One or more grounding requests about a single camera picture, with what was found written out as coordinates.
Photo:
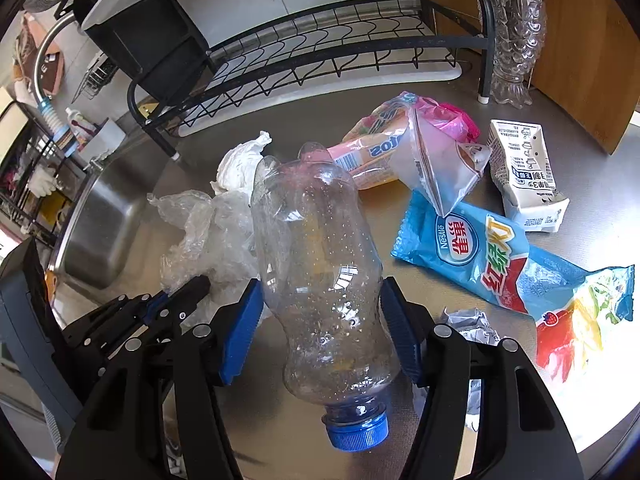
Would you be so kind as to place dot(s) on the white toothbrush holder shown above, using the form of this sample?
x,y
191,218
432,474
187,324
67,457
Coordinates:
x,y
104,143

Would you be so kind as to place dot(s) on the white drip tray lower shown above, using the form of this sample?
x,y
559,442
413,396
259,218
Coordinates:
x,y
309,81

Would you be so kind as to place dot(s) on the clear plastic bottle blue cap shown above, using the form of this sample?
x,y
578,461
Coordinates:
x,y
321,278

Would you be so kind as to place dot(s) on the blue ice cream wrapper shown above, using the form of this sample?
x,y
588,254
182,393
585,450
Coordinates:
x,y
490,256

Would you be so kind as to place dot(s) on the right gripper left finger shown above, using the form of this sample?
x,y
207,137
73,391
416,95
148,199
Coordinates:
x,y
120,432

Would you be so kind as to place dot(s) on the pink snack wrapper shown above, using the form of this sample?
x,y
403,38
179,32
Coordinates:
x,y
431,147

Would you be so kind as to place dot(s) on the black side shelf rack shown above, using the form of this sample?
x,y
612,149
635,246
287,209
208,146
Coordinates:
x,y
25,144

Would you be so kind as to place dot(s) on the wooden cutting board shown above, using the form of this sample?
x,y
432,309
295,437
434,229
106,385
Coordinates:
x,y
589,64

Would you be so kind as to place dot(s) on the silver foil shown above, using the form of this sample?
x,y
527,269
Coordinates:
x,y
474,326

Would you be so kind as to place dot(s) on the wire sponge basket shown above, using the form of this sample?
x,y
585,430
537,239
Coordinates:
x,y
98,75

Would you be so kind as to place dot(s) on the white milk carton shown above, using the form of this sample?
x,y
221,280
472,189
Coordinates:
x,y
521,170

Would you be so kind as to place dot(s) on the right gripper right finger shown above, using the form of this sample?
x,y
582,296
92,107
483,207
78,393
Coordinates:
x,y
522,434

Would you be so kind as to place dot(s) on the black dish rack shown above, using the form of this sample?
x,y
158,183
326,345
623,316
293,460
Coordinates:
x,y
172,68

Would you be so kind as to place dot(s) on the curved steel faucet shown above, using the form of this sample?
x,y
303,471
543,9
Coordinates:
x,y
47,80

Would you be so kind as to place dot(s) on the white tissue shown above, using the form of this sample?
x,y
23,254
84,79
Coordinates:
x,y
236,171

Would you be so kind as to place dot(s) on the stainless steel sink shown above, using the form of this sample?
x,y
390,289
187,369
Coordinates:
x,y
99,232

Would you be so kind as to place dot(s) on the white rubber glove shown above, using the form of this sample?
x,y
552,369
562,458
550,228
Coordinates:
x,y
42,182

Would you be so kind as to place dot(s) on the glass cutlery holder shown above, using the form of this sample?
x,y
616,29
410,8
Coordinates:
x,y
520,34

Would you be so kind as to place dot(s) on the clear plastic bag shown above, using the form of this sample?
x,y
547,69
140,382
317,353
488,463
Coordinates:
x,y
218,242

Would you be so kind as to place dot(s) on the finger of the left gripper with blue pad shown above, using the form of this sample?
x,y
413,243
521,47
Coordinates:
x,y
94,337
166,313

